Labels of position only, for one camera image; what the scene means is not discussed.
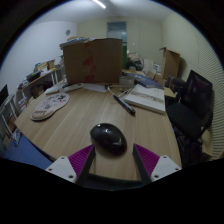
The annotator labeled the white book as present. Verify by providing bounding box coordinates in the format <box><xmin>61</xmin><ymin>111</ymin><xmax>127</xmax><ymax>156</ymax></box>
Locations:
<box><xmin>123</xmin><ymin>83</ymin><xmax>167</xmax><ymax>115</ymax></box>

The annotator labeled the cluttered shelf unit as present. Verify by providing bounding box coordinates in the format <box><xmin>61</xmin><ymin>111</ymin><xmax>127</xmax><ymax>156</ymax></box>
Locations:
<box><xmin>16</xmin><ymin>59</ymin><xmax>64</xmax><ymax>108</ymax></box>

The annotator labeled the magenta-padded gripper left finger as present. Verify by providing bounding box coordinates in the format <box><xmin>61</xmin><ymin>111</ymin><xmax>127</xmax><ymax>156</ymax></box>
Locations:
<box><xmin>45</xmin><ymin>143</ymin><xmax>97</xmax><ymax>186</ymax></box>

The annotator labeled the large brown cardboard box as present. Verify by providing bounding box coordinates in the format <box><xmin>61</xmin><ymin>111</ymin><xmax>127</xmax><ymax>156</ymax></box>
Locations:
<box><xmin>62</xmin><ymin>37</ymin><xmax>124</xmax><ymax>85</ymax></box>

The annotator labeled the black computer mouse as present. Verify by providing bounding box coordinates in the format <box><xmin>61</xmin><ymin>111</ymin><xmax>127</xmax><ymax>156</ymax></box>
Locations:
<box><xmin>89</xmin><ymin>122</ymin><xmax>128</xmax><ymax>155</ymax></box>

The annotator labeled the ceiling tube light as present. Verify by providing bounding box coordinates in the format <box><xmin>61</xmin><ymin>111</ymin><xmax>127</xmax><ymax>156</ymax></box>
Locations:
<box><xmin>92</xmin><ymin>0</ymin><xmax>107</xmax><ymax>10</ymax></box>

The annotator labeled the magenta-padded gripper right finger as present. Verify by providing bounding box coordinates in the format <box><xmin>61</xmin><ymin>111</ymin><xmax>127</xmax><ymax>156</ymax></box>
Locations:
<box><xmin>132</xmin><ymin>143</ymin><xmax>183</xmax><ymax>185</ymax></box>

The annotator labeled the black marker pen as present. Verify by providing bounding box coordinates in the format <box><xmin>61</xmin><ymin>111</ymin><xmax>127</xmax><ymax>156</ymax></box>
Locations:
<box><xmin>113</xmin><ymin>94</ymin><xmax>137</xmax><ymax>116</ymax></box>

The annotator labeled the black office chair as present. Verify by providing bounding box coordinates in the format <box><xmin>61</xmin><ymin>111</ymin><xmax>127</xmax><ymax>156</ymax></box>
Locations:
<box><xmin>165</xmin><ymin>69</ymin><xmax>214</xmax><ymax>168</ymax></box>

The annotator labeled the white cable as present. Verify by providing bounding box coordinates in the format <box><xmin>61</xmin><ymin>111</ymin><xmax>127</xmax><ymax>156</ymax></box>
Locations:
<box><xmin>107</xmin><ymin>84</ymin><xmax>128</xmax><ymax>101</ymax></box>

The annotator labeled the blue book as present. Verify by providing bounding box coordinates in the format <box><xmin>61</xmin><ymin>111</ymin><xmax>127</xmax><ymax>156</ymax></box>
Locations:
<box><xmin>128</xmin><ymin>72</ymin><xmax>164</xmax><ymax>90</ymax></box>

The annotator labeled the oval printed mouse pad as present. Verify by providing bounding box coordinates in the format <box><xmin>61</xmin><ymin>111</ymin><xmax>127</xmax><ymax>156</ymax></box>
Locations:
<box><xmin>30</xmin><ymin>92</ymin><xmax>70</xmax><ymax>122</ymax></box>

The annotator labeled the open tall cardboard box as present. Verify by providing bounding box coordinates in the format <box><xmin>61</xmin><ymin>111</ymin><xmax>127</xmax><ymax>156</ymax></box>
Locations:
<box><xmin>159</xmin><ymin>46</ymin><xmax>182</xmax><ymax>80</ymax></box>

